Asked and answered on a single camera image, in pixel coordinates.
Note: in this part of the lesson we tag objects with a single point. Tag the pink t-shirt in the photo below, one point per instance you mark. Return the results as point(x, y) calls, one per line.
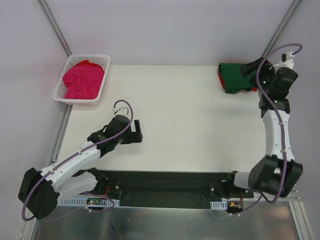
point(83, 81)

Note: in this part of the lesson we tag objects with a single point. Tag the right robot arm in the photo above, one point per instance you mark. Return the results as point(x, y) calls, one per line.
point(277, 172)

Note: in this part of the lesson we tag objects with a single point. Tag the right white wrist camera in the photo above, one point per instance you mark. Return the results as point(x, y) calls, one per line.
point(286, 61)

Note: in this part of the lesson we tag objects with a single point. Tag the white plastic basket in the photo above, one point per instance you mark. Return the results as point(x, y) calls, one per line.
point(60, 90)

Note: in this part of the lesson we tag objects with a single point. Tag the left slotted cable duct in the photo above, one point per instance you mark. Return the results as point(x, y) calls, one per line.
point(83, 201)

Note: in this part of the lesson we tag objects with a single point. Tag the right slotted cable duct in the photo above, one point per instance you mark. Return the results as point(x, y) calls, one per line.
point(219, 205)

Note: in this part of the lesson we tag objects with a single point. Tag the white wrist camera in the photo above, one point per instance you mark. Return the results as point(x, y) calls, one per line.
point(123, 111)
point(286, 61)

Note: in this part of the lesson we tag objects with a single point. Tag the folded red t-shirt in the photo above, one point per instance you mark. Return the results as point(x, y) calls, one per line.
point(235, 83)

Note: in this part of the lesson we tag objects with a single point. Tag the left aluminium corner post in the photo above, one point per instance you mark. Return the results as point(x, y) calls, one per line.
point(55, 26)

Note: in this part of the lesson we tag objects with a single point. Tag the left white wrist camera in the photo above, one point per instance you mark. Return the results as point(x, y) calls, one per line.
point(123, 111)

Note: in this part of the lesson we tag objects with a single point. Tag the slotted cable duct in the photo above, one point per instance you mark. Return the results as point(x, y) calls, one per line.
point(219, 205)
point(83, 201)

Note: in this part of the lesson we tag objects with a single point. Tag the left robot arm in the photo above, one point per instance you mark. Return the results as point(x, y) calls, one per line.
point(42, 190)

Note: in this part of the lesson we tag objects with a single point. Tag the green t-shirt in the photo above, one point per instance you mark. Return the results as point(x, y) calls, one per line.
point(229, 68)

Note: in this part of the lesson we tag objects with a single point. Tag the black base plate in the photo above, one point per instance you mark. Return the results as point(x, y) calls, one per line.
point(178, 190)

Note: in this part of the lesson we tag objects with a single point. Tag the aluminium corner post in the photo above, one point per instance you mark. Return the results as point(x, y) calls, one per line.
point(55, 26)
point(292, 9)

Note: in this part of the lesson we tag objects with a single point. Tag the right aluminium corner post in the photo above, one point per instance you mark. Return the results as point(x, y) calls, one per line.
point(292, 9)

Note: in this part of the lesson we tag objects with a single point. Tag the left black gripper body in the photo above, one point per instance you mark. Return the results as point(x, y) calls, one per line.
point(132, 136)

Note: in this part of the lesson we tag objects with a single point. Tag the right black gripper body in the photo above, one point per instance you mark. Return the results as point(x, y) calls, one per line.
point(251, 70)

